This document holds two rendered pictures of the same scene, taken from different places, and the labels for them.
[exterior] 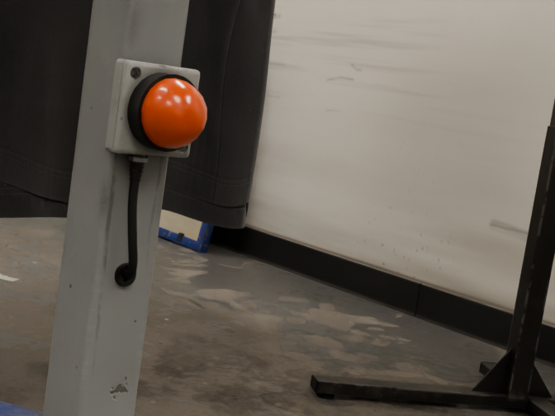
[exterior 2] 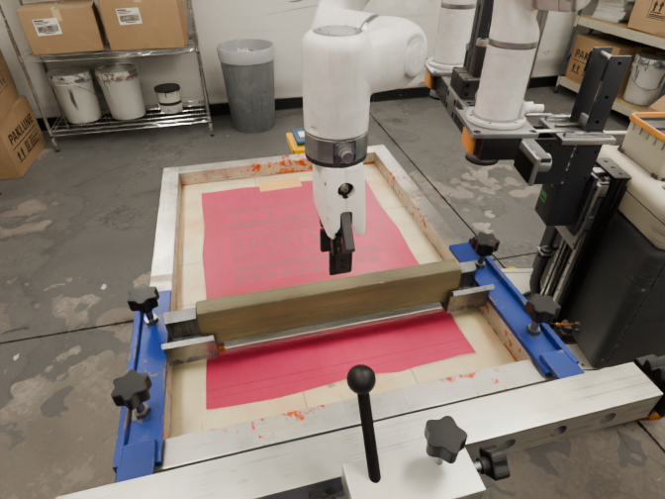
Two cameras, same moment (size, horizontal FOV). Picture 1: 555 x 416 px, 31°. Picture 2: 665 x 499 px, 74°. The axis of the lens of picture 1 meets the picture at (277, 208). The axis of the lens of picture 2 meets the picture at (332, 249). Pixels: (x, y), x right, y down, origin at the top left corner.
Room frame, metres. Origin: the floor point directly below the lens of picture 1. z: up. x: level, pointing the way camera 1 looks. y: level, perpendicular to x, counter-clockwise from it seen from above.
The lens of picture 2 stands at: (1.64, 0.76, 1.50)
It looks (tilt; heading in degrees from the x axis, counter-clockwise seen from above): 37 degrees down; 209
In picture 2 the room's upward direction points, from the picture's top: straight up
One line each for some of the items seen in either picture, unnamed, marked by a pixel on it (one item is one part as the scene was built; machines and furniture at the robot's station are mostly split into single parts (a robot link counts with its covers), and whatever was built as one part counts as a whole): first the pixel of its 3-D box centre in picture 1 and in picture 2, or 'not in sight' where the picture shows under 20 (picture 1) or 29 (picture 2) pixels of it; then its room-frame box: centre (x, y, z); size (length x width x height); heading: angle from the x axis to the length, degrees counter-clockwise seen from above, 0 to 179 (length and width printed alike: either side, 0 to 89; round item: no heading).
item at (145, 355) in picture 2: not in sight; (152, 374); (1.42, 0.35, 0.98); 0.30 x 0.05 x 0.07; 43
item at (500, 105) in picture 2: not in sight; (510, 83); (0.63, 0.63, 1.21); 0.16 x 0.13 x 0.15; 120
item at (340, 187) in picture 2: not in sight; (335, 184); (1.21, 0.53, 1.23); 0.10 x 0.07 x 0.11; 43
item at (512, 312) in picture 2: not in sight; (500, 307); (1.05, 0.76, 0.98); 0.30 x 0.05 x 0.07; 43
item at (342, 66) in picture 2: not in sight; (363, 73); (1.17, 0.55, 1.36); 0.15 x 0.10 x 0.11; 171
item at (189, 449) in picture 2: not in sight; (309, 249); (1.06, 0.39, 0.97); 0.79 x 0.58 x 0.04; 43
